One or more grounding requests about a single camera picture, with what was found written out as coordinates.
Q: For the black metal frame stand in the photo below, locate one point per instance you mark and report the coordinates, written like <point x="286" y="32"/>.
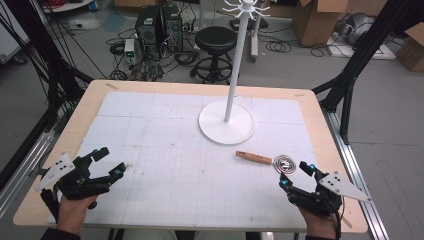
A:
<point x="360" y="63"/>
<point x="40" y="60"/>

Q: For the white grid mat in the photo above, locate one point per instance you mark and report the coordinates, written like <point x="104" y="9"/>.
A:
<point x="186" y="156"/>

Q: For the grey rounded appliance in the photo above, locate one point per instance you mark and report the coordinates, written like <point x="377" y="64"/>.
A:
<point x="356" y="28"/>

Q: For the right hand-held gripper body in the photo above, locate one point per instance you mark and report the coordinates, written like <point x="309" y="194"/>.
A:
<point x="325" y="191"/>

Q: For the white metal post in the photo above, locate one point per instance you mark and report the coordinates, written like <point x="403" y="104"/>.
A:
<point x="255" y="36"/>

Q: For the small cardboard box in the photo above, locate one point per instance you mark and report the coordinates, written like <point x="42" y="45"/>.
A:
<point x="411" y="50"/>

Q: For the black round stool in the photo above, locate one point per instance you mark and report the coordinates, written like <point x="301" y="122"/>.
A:
<point x="214" y="53"/>

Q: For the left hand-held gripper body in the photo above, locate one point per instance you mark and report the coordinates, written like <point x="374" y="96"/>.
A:
<point x="79" y="182"/>

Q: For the white hook stand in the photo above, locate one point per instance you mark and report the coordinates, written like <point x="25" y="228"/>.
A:
<point x="233" y="100"/>

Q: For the small grey power box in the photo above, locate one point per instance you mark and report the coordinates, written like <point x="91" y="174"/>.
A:
<point x="129" y="50"/>

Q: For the large cardboard box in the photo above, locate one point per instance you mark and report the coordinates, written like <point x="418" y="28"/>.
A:
<point x="328" y="20"/>

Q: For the aluminium rail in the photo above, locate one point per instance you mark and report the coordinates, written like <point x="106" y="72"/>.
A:
<point x="356" y="176"/>
<point x="20" y="180"/>

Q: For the person's left hand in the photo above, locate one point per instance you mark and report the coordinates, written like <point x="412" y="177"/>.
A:
<point x="75" y="213"/>

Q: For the person's right hand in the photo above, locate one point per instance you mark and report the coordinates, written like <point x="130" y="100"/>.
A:
<point x="318" y="224"/>

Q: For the black computer tower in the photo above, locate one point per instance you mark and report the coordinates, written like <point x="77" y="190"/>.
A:
<point x="148" y="30"/>
<point x="173" y="26"/>

